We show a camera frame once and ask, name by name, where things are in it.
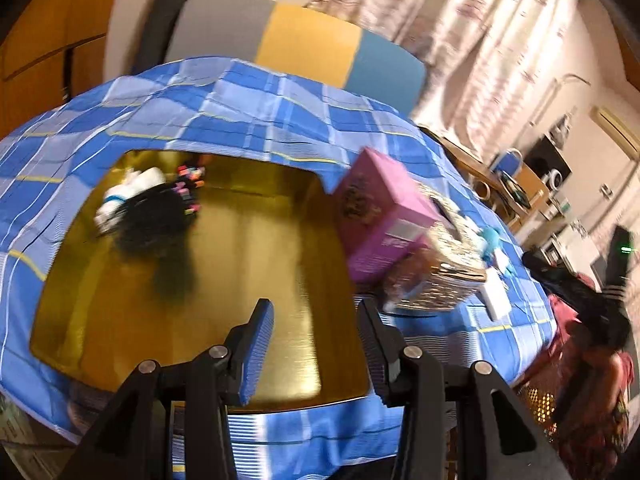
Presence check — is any white sponge block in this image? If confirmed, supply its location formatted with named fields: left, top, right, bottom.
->
left=482, top=270, right=513, bottom=321

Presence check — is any wooden side desk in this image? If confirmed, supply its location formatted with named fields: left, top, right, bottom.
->
left=420, top=125, right=551, bottom=221

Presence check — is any wooden wardrobe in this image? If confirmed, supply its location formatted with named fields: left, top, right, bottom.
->
left=0, top=0, right=128, bottom=126

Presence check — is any red patterned clothing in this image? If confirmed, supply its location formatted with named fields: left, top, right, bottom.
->
left=520, top=270, right=637, bottom=480

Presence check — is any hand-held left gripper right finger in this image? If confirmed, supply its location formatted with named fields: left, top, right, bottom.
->
left=356, top=297, right=573, bottom=480

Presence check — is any purple cardboard box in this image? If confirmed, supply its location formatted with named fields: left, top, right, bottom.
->
left=332, top=147, right=448, bottom=285

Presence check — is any grey yellow blue chair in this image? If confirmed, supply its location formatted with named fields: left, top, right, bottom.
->
left=165, top=0, right=428, bottom=116

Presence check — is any blue bag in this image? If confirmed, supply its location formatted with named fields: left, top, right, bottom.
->
left=492, top=149, right=524, bottom=176

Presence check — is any black appliance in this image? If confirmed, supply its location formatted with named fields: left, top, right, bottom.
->
left=525, top=137, right=573, bottom=186

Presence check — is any white cloth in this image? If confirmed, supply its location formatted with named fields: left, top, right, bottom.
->
left=95, top=167, right=166, bottom=236

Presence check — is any wall pipe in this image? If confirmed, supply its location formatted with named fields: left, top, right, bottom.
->
left=532, top=74, right=592, bottom=128

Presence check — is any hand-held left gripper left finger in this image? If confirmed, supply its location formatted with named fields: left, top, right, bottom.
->
left=57, top=298, right=276, bottom=480

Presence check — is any woven wicker basket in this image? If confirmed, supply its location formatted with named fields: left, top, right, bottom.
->
left=382, top=182, right=488, bottom=313

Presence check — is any gold rectangular tray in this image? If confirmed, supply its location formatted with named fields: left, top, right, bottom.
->
left=29, top=149, right=373, bottom=413

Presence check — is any beige patterned curtain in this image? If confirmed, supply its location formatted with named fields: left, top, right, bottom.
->
left=305, top=0, right=581, bottom=161

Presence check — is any blue plaid tablecloth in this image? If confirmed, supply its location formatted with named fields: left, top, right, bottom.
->
left=0, top=56, right=558, bottom=480

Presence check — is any black wig with colourful clips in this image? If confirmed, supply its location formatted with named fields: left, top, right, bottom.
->
left=107, top=162, right=206, bottom=306

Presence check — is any black rolled mat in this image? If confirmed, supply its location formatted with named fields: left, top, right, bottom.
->
left=131, top=0, right=197, bottom=76

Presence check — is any white air conditioner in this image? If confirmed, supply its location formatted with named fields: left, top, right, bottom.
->
left=590, top=105, right=640, bottom=157

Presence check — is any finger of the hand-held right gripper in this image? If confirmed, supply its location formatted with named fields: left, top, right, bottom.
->
left=521, top=250, right=603, bottom=313

